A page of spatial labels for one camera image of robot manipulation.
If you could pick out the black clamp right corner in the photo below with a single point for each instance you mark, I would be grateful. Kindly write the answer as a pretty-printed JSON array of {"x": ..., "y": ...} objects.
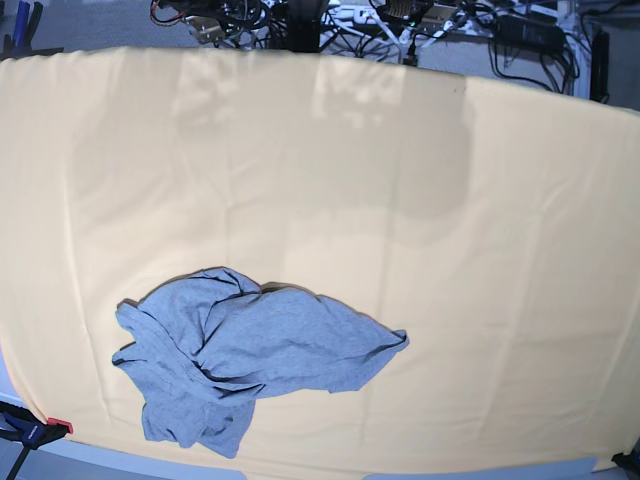
[{"x": 630, "y": 462}]

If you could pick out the grey t-shirt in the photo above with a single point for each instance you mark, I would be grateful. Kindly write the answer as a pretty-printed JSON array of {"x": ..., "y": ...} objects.
[{"x": 206, "y": 347}]

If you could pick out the blue black bar clamp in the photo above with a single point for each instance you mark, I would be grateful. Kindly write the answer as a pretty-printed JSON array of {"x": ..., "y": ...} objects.
[{"x": 18, "y": 424}]

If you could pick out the white power strip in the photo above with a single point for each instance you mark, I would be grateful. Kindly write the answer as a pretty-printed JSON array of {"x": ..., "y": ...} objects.
[{"x": 428, "y": 16}]

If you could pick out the yellow table cloth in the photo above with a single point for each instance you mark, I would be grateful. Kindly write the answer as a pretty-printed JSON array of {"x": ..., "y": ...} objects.
[{"x": 497, "y": 225}]

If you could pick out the black power adapter brick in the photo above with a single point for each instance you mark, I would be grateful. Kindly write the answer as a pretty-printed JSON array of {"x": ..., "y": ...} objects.
[{"x": 529, "y": 35}]

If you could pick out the black centre post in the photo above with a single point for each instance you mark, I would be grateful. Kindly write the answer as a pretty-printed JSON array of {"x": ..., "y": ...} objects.
[{"x": 303, "y": 25}]

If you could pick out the blue clamp top left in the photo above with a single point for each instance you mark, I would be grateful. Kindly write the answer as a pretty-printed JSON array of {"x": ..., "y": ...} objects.
[{"x": 18, "y": 45}]

